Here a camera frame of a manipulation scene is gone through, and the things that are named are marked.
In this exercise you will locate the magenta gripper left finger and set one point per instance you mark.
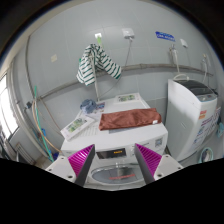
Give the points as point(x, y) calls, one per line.
point(75, 167)

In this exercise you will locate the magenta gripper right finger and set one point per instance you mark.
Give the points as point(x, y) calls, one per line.
point(153, 165)

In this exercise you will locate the brown towel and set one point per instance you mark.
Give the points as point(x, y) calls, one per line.
point(129, 119)

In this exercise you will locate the white printed box left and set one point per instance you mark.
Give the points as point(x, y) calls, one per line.
point(76, 126)

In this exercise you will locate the white printed box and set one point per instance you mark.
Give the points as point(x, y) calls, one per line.
point(125, 98)
point(76, 126)

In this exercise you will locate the white front-load washing machine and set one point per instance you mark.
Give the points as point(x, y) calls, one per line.
point(115, 166)

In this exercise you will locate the blue crumpled cloth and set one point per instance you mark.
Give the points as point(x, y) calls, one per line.
point(88, 106)

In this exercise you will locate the round basin on floor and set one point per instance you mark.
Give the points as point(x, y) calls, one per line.
point(206, 155)

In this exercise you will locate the white top-load washing machine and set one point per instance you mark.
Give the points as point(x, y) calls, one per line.
point(192, 110)

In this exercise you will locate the white printed box rear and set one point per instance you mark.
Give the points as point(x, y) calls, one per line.
point(125, 98)

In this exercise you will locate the window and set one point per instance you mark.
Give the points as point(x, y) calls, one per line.
point(7, 119)

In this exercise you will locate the green white striped shirt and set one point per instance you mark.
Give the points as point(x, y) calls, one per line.
point(94, 58)

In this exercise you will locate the grey horizontal wall pipe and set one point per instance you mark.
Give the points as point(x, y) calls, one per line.
point(173, 67)

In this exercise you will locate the wall water tap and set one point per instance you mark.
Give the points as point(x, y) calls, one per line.
point(173, 52)

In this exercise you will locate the blue wall sign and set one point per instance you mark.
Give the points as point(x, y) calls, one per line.
point(165, 36)

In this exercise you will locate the white wall socket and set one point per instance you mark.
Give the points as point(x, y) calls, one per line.
point(98, 35)

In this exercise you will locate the white wall power box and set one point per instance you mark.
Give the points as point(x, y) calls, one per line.
point(128, 33)

